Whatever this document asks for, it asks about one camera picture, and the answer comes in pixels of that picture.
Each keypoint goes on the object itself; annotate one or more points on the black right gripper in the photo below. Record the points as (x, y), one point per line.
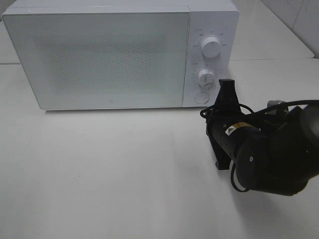
(220, 117)

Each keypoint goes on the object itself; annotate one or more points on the round white door button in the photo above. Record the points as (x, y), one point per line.
(201, 97)

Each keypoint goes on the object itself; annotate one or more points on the white timer knob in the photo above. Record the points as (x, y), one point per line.
(205, 77)

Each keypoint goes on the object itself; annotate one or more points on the white microwave door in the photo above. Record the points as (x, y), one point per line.
(102, 61)

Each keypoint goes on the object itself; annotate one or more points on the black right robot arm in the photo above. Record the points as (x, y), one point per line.
(274, 150)

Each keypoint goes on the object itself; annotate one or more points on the upper white power knob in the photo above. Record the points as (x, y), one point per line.
(210, 46)

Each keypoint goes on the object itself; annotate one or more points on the white microwave oven body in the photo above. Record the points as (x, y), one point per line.
(206, 18)

